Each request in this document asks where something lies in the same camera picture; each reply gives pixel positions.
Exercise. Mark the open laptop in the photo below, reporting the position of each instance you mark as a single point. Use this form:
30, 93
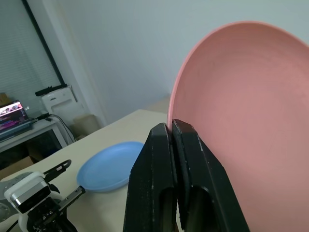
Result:
13, 118

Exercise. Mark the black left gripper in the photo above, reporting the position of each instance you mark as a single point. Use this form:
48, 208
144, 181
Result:
46, 217

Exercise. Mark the white window blind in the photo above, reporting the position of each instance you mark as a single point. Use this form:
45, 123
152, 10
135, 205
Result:
19, 55

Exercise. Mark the brown cardboard box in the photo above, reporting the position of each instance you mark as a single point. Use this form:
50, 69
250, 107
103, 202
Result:
14, 165

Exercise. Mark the black bar device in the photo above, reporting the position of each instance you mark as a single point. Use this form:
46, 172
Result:
49, 90

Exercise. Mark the white desk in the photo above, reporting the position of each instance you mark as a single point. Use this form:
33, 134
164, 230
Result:
41, 130

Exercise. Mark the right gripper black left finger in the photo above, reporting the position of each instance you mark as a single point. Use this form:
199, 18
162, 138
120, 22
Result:
149, 174

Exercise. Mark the pink plate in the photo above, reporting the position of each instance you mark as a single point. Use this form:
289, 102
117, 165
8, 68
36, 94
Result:
241, 108

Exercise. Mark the blue plate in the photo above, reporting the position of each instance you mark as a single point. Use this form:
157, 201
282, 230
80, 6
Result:
108, 164

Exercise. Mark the beige waste bin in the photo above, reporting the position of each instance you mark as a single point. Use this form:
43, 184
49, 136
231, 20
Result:
85, 125

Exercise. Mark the black window frame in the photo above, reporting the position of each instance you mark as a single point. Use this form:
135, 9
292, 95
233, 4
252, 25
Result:
46, 48

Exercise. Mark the white appliance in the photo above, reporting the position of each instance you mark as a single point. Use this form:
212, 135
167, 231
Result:
59, 101

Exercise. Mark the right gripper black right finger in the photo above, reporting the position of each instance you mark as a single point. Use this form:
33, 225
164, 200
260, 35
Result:
202, 174

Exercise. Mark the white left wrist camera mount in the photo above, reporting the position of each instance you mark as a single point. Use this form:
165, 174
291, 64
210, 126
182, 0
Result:
26, 186

